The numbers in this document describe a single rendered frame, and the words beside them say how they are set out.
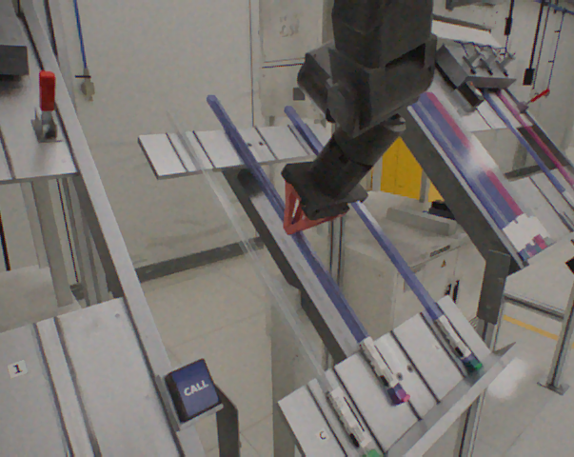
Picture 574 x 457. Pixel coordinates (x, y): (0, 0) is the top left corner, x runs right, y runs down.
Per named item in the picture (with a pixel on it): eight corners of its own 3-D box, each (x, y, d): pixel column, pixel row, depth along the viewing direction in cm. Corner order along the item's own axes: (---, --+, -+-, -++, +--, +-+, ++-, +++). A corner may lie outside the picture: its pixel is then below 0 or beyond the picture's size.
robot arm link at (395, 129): (392, 124, 36) (421, 123, 40) (348, 75, 38) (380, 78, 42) (349, 175, 41) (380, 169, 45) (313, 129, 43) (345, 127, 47)
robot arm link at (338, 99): (352, 105, 31) (436, 57, 33) (276, 18, 35) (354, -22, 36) (340, 176, 43) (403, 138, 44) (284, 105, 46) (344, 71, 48)
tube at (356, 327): (403, 400, 45) (409, 397, 45) (396, 406, 44) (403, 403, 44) (213, 100, 62) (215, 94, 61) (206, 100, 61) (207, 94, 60)
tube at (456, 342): (474, 367, 53) (483, 365, 52) (469, 372, 53) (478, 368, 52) (288, 110, 70) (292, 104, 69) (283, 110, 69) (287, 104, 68)
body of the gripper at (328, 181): (276, 174, 46) (307, 126, 41) (333, 168, 52) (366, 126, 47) (306, 218, 43) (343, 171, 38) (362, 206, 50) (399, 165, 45)
